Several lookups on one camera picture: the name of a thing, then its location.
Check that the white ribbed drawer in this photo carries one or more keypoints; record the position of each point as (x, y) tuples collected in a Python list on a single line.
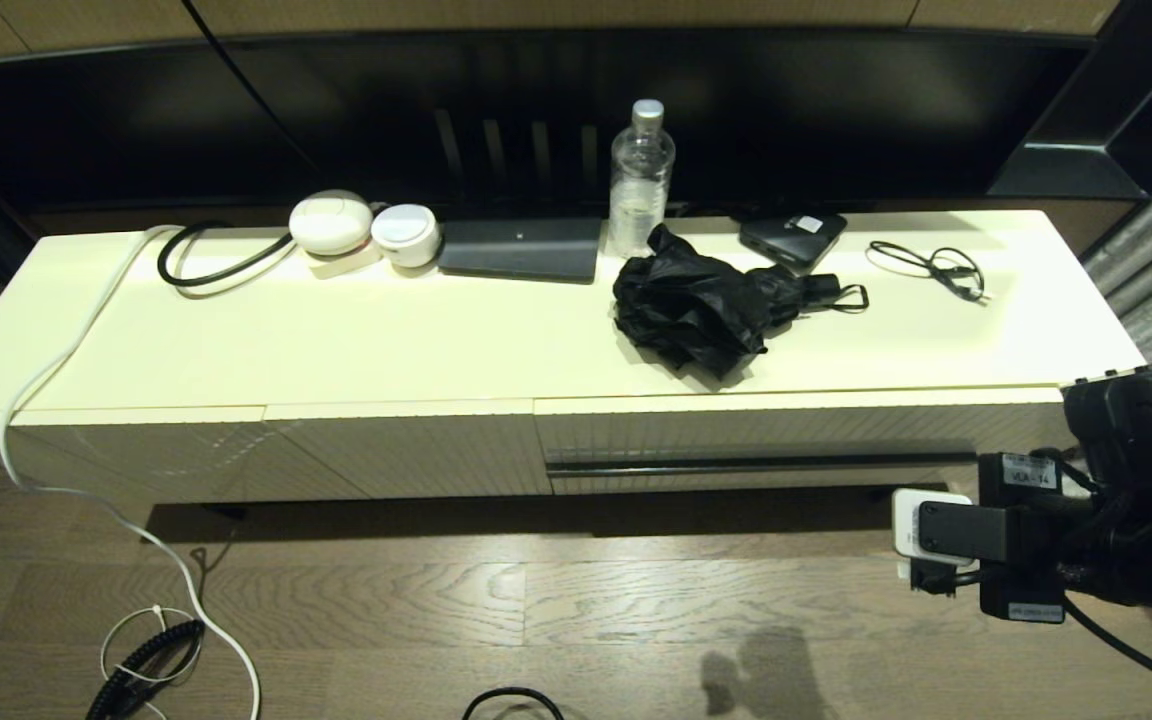
[(736, 430)]

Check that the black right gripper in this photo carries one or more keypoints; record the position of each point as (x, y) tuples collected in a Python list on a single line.
[(1036, 530)]

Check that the black television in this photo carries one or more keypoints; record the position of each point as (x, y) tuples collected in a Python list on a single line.
[(836, 120)]

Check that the black box with white label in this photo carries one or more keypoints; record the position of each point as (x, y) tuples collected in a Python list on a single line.
[(786, 244)]

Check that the large white round device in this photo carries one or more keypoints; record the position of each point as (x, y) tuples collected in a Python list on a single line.
[(331, 224)]

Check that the small white round device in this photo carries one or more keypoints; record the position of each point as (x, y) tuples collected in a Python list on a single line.
[(404, 234)]

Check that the clear plastic water bottle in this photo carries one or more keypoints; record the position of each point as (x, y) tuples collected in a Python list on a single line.
[(639, 200)]

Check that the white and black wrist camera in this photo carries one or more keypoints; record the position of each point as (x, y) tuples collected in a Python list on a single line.
[(936, 530)]

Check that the dark grey flat box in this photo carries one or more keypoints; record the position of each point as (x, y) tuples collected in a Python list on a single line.
[(521, 250)]

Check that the black umbrella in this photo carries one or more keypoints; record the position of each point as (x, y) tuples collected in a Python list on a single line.
[(686, 310)]

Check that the black wall shelf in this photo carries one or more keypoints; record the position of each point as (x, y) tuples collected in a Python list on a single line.
[(1136, 100)]

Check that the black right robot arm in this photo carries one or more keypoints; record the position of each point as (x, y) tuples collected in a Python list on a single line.
[(1146, 430)]

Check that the white low cabinet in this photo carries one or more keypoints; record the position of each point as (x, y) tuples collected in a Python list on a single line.
[(336, 340)]

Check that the white ribbed cabinet door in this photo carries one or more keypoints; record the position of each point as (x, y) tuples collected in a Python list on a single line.
[(186, 455), (436, 450)]

